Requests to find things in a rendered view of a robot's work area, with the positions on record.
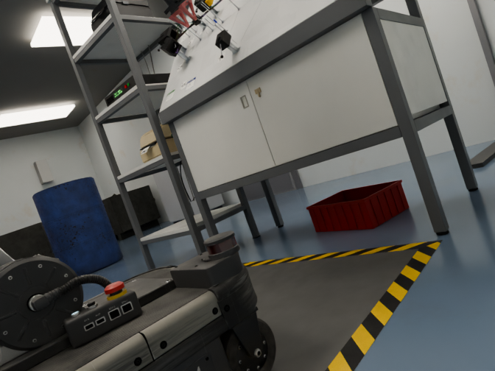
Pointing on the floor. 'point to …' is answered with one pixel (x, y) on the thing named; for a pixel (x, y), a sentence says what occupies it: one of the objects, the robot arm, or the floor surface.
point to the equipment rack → (124, 22)
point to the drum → (78, 226)
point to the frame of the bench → (395, 93)
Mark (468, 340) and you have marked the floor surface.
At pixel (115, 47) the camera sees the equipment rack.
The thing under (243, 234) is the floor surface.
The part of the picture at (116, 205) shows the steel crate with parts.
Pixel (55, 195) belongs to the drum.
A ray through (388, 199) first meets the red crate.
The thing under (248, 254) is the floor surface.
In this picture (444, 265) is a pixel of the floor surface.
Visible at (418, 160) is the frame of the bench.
